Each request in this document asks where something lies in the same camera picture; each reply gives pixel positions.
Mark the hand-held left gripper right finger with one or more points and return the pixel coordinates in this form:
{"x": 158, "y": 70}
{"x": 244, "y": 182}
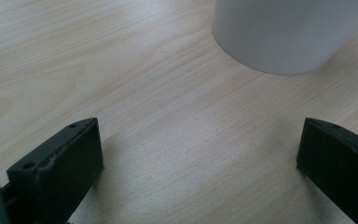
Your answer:
{"x": 338, "y": 168}

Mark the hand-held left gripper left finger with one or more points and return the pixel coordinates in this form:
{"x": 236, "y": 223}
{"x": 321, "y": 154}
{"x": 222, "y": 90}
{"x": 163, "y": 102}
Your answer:
{"x": 65, "y": 168}

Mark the white cup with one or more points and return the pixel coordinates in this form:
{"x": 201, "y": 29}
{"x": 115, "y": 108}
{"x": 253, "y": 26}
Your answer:
{"x": 286, "y": 34}

